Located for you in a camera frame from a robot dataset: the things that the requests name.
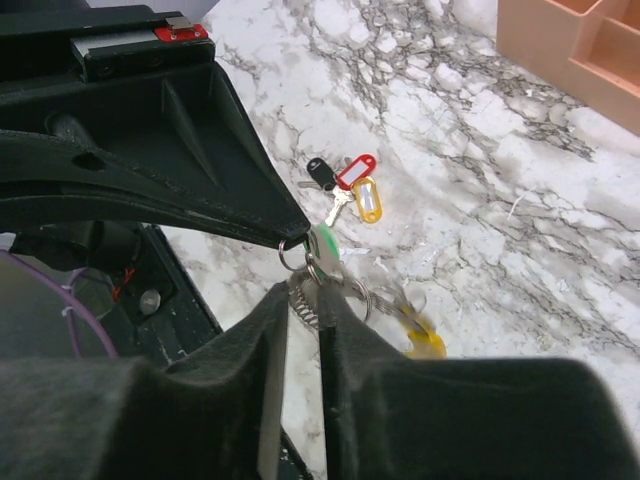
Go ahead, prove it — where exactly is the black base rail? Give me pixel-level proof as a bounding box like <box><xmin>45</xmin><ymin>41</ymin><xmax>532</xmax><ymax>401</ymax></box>
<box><xmin>102</xmin><ymin>224</ymin><xmax>222</xmax><ymax>367</ymax></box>

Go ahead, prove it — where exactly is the red key tag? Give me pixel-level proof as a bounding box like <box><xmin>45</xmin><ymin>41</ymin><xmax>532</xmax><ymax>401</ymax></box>
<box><xmin>336</xmin><ymin>153</ymin><xmax>377</xmax><ymax>190</ymax></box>

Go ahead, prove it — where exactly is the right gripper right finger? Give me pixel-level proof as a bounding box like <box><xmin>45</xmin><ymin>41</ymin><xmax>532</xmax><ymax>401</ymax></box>
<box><xmin>318</xmin><ymin>287</ymin><xmax>639</xmax><ymax>479</ymax></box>

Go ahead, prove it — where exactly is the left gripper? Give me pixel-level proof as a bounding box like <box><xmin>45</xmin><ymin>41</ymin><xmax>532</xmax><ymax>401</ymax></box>
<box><xmin>1</xmin><ymin>4</ymin><xmax>310</xmax><ymax>240</ymax></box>

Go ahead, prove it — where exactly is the black key tag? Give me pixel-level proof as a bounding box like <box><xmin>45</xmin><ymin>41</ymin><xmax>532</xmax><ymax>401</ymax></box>
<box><xmin>298</xmin><ymin>157</ymin><xmax>336</xmax><ymax>192</ymax></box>

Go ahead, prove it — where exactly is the yellow key tag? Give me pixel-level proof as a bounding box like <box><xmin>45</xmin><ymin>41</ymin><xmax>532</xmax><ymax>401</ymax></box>
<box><xmin>351</xmin><ymin>176</ymin><xmax>383</xmax><ymax>224</ymax></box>

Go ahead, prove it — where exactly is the metal keyring with yellow grip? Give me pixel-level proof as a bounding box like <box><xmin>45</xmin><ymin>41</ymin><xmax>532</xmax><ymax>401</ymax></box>
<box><xmin>278</xmin><ymin>240</ymin><xmax>447</xmax><ymax>359</ymax></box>

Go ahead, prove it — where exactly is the green key tag with key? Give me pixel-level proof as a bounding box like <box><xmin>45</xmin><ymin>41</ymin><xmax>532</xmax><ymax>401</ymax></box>
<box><xmin>305</xmin><ymin>223</ymin><xmax>341</xmax><ymax>282</ymax></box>

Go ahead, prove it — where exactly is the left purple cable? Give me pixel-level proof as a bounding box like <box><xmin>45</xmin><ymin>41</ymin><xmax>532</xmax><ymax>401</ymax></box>
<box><xmin>0</xmin><ymin>249</ymin><xmax>120</xmax><ymax>360</ymax></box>

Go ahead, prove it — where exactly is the peach desk organizer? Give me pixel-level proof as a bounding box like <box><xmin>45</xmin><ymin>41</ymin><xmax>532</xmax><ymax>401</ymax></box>
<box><xmin>496</xmin><ymin>0</ymin><xmax>640</xmax><ymax>135</ymax></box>

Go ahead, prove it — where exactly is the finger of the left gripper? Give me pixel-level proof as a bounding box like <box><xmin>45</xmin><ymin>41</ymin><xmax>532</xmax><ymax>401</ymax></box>
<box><xmin>1</xmin><ymin>182</ymin><xmax>300</xmax><ymax>250</ymax></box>

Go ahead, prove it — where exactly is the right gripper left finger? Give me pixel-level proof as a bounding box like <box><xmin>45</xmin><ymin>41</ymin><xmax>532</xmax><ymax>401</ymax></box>
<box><xmin>1</xmin><ymin>283</ymin><xmax>288</xmax><ymax>479</ymax></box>

